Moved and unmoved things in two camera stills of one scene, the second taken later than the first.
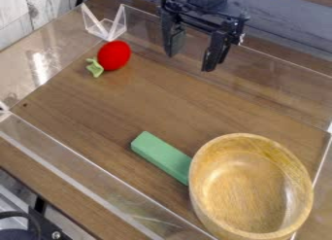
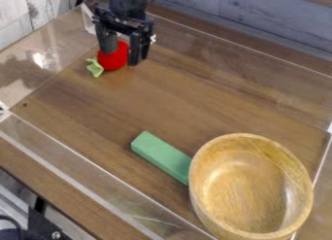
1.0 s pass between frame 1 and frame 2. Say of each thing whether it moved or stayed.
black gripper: moved
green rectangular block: stayed
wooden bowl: stayed
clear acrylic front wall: stayed
